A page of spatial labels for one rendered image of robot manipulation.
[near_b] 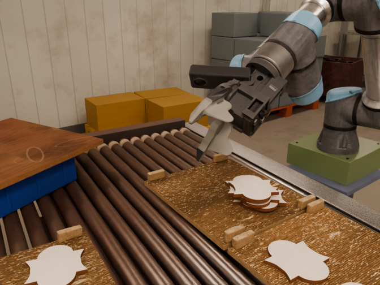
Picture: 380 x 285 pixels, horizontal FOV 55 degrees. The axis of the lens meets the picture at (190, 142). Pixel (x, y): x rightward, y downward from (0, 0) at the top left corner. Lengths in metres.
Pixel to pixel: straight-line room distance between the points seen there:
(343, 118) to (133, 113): 3.12
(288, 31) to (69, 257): 0.66
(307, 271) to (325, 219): 0.25
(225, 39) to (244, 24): 0.31
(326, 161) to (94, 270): 0.92
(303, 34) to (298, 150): 0.80
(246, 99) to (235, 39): 4.22
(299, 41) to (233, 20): 4.17
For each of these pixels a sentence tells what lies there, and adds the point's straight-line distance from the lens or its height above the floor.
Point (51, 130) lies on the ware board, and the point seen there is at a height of 1.04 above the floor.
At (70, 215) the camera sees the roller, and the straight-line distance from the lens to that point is 1.10.
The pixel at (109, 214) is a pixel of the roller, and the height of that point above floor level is 0.92.
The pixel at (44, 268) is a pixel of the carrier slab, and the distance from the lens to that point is 0.88.
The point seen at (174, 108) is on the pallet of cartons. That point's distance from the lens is 3.93.
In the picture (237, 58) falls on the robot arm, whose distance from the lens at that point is 0.90.
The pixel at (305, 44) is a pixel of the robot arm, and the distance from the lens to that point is 0.75.
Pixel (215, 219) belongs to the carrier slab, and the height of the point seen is 0.94.
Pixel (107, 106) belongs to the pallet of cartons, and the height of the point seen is 0.44.
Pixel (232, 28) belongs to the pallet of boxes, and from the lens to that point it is 4.92.
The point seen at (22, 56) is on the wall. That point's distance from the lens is 4.28.
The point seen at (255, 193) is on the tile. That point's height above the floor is 0.99.
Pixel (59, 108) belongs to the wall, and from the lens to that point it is 4.47.
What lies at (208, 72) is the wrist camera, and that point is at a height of 1.36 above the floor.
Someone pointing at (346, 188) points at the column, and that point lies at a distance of 1.40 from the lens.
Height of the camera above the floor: 1.47
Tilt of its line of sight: 21 degrees down
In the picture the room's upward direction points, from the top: straight up
